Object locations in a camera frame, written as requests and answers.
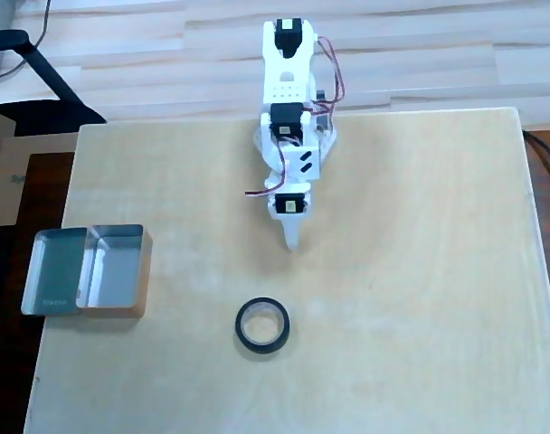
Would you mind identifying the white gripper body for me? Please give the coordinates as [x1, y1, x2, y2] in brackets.
[264, 180, 313, 222]

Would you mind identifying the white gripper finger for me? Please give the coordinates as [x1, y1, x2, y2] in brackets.
[279, 216, 306, 252]

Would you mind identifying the black tape roll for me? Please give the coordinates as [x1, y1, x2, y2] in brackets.
[234, 296, 292, 354]

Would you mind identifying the grey table clamp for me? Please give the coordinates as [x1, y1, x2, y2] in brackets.
[314, 89, 334, 135]

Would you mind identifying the flat silver metal lid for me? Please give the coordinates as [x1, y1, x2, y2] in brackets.
[20, 228, 89, 316]

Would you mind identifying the printed cardboard box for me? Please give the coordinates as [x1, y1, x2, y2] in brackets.
[0, 133, 77, 227]

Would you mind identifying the black bent metal bar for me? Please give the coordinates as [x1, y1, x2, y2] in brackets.
[0, 29, 108, 126]

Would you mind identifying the dark brown table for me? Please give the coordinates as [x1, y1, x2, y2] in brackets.
[0, 152, 76, 434]

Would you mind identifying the thin red white servo wire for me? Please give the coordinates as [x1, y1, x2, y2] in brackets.
[313, 36, 345, 114]
[244, 139, 299, 199]

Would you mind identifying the thick black cable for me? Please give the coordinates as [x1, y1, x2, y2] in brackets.
[522, 129, 550, 203]

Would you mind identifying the thin dark cable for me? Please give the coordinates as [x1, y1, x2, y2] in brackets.
[0, 0, 52, 83]

